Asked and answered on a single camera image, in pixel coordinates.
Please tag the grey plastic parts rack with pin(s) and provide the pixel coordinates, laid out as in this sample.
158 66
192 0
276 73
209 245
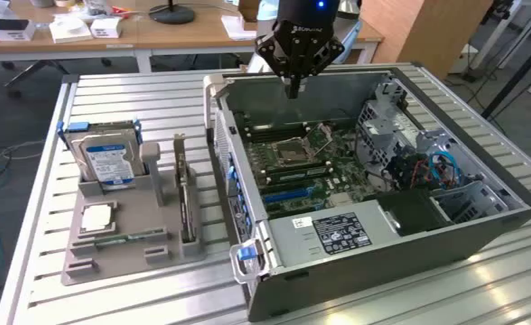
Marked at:
129 210

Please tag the wooden cabinet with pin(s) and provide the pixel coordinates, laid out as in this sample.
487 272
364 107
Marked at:
428 34

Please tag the green motherboard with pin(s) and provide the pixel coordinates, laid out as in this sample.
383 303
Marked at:
337 159

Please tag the metal socket cover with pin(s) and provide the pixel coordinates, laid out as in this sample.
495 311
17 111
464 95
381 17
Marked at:
321 135

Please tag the small white labelled box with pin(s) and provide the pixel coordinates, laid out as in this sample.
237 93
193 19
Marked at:
104 28

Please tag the white paper stack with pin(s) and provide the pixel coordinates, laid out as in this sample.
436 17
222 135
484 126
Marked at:
237 30

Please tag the black slanted pole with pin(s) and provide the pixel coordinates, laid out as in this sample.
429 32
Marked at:
518 80

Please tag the silver metal disk bay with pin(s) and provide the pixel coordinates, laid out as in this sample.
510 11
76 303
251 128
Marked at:
468 199

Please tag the dark grey open PC case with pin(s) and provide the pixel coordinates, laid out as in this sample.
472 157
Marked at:
383 271

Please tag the silver power supply unit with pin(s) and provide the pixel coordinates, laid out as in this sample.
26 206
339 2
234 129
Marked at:
292 243

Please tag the white box with black top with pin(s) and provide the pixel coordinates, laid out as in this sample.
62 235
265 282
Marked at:
14 34

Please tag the white block with tape roll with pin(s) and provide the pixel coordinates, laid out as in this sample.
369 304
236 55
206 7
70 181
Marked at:
68 32

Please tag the blue expansion slot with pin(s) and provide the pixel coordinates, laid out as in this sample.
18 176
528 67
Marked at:
288 195

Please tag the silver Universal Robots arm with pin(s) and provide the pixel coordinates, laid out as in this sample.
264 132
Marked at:
351 40

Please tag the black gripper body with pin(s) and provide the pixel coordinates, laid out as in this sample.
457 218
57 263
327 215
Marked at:
303 20

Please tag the brown cardboard box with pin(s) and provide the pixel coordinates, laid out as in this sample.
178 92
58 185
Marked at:
249 10

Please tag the silver CPU chip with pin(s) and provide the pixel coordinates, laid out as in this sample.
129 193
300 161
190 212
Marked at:
97 216

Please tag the CPU socket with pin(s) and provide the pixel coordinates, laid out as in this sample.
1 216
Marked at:
289 150

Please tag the hard disk with blue label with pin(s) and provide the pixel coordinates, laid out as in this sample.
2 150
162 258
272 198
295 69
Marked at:
106 159

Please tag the grey cup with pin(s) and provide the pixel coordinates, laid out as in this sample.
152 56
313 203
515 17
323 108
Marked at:
42 3

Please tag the black lamp base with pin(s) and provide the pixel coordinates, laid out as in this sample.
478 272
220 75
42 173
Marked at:
170 15

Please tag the wooden desk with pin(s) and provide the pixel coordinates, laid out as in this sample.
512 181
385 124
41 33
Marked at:
178 37

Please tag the silver metal drive cage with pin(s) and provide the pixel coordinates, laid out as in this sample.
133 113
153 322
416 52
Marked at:
383 135

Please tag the graphics card with metal bracket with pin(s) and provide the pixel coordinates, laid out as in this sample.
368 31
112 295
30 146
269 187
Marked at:
185 203

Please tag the white table leg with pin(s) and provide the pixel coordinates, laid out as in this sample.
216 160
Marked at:
498 34

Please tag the black office chair base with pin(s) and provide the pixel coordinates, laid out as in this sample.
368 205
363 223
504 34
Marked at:
34 71

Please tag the green RAM stick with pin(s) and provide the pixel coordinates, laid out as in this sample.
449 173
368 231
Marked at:
112 239
296 172

